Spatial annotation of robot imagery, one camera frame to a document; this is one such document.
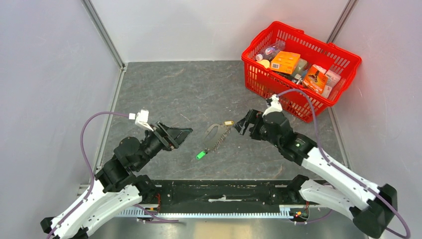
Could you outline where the left aluminium frame post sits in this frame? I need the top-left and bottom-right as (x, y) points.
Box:
(81, 0), (125, 69)

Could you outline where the slotted cable duct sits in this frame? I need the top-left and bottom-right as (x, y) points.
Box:
(116, 206), (294, 220)

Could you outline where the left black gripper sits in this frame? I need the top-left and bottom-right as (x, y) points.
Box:
(134, 120), (194, 170)

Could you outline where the aluminium frame post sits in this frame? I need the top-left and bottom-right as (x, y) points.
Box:
(81, 0), (125, 69)
(326, 0), (359, 43)

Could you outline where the clear plastic bottle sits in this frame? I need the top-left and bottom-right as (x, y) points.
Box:
(254, 40), (286, 61)

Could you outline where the right aluminium frame post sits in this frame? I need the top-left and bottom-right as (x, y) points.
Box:
(326, 0), (359, 43)

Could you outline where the red plastic shopping basket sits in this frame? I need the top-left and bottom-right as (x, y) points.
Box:
(241, 21), (362, 123)

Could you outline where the round yellow lid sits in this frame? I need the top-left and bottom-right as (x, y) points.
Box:
(256, 59), (271, 69)

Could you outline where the orange white product box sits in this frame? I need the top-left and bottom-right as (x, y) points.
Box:
(302, 64), (328, 95)

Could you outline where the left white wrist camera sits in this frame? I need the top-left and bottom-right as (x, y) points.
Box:
(128, 110), (154, 131)

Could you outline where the orange cardboard box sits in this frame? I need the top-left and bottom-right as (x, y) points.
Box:
(270, 51), (301, 74)

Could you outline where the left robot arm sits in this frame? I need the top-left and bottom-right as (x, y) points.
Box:
(40, 121), (193, 239)

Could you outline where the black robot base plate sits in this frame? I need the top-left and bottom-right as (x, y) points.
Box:
(141, 180), (306, 213)

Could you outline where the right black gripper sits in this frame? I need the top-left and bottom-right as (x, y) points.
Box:
(232, 108), (281, 148)

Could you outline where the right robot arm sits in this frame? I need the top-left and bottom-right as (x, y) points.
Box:
(234, 109), (398, 239)

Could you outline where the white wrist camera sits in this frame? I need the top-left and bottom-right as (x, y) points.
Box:
(128, 110), (154, 131)
(262, 94), (283, 116)

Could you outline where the white small box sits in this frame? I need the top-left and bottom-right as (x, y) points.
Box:
(321, 70), (341, 99)

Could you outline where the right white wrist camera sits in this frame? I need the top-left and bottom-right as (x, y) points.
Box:
(262, 94), (283, 116)

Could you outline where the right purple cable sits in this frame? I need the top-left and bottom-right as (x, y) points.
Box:
(275, 89), (412, 239)

